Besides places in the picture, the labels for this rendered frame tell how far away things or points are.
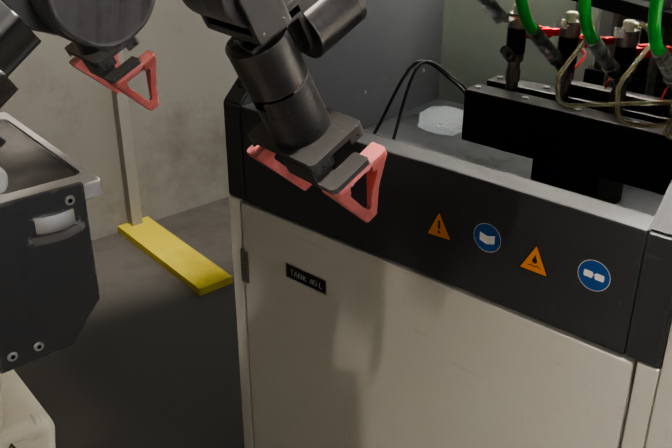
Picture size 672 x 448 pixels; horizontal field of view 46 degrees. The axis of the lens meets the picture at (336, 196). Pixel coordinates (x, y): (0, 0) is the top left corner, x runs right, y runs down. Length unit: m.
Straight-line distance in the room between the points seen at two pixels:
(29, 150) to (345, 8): 0.35
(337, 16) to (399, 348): 0.59
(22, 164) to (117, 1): 0.29
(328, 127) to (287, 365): 0.70
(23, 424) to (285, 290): 0.55
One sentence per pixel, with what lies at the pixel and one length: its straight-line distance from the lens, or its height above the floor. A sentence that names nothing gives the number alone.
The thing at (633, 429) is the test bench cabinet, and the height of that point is 0.70.
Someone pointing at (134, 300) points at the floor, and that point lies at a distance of 2.56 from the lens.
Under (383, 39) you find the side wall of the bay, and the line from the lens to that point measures 1.45.
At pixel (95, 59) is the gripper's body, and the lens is 1.06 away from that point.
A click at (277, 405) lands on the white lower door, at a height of 0.41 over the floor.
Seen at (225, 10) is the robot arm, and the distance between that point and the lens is 0.63.
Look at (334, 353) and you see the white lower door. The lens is 1.26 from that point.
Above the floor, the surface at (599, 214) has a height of 0.95.
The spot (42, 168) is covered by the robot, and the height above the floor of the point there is 1.04.
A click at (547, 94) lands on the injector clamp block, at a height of 0.98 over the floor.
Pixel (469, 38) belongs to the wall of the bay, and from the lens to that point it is 1.58.
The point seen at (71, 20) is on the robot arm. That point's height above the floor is 1.22.
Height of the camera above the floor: 1.33
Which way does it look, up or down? 25 degrees down
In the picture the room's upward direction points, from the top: straight up
